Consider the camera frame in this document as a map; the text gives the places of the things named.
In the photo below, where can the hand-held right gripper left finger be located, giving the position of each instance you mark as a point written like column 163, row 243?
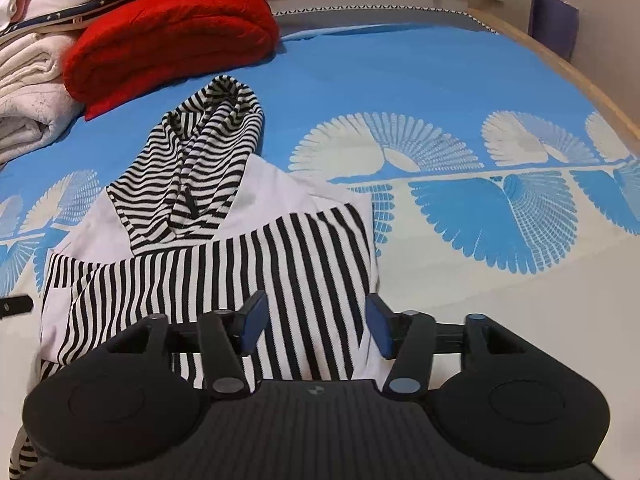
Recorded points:
column 254, row 321

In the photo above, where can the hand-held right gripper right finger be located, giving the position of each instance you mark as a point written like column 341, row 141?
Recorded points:
column 380, row 331

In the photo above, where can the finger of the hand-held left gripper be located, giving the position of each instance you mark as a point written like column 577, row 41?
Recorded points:
column 15, row 306

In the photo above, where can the black white striped hoodie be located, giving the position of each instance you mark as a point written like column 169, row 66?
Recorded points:
column 210, row 240

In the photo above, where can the white folded blanket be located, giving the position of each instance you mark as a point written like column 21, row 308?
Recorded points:
column 30, row 90

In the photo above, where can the blue printed bedsheet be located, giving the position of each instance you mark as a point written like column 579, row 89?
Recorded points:
column 425, row 75

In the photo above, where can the red folded blanket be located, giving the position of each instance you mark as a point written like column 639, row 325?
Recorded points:
column 170, row 35

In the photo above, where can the purple box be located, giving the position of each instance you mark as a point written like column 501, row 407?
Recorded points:
column 554, row 22

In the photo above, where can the wooden bed frame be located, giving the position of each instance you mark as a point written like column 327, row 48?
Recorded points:
column 575, row 67

